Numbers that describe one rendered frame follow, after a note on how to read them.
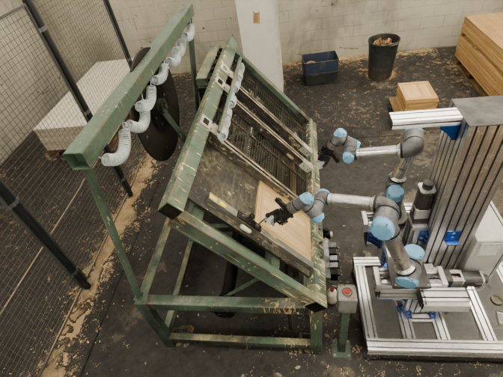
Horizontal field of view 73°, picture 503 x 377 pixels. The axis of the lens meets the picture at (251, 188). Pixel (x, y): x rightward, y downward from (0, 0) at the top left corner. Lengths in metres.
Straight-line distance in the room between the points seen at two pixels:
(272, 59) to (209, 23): 1.88
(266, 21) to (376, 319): 4.38
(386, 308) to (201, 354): 1.63
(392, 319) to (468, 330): 0.55
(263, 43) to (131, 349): 4.58
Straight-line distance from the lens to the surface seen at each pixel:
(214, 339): 3.16
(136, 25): 7.77
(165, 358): 3.43
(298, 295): 2.33
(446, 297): 2.50
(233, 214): 2.09
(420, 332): 3.18
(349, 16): 7.28
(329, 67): 6.45
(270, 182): 2.54
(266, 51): 5.89
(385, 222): 1.83
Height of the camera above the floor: 3.01
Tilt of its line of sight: 43 degrees down
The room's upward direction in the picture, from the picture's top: 11 degrees counter-clockwise
